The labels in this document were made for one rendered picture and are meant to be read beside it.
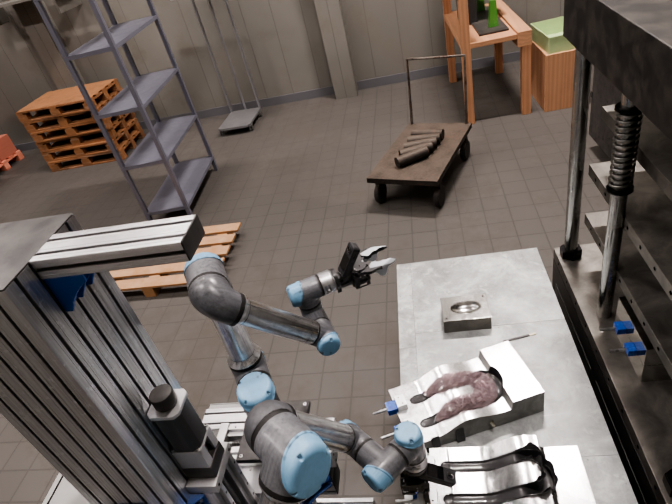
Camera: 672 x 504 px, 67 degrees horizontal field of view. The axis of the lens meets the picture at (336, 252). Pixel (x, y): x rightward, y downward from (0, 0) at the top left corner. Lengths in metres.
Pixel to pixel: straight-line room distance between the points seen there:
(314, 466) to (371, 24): 6.64
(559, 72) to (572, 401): 4.33
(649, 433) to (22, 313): 1.86
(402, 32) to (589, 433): 6.09
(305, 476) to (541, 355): 1.34
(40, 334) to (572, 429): 1.65
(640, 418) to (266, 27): 6.53
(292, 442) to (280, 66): 6.84
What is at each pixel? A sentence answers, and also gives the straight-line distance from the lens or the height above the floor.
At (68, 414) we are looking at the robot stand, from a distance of 1.32.
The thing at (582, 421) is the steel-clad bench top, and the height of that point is 0.80.
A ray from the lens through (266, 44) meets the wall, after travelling 7.59.
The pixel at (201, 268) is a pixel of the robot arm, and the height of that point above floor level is 1.68.
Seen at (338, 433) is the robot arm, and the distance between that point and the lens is 1.42.
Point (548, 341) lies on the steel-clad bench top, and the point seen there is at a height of 0.80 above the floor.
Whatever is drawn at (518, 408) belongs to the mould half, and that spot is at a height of 0.86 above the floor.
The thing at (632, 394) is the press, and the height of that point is 0.79.
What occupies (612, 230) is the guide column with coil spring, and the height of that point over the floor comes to 1.24.
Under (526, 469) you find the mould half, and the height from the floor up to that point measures 0.93.
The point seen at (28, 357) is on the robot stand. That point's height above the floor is 1.86.
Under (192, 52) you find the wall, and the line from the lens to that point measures 7.92.
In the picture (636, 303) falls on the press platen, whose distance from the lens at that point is 2.13.
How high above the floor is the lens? 2.48
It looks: 36 degrees down
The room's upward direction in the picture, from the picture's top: 15 degrees counter-clockwise
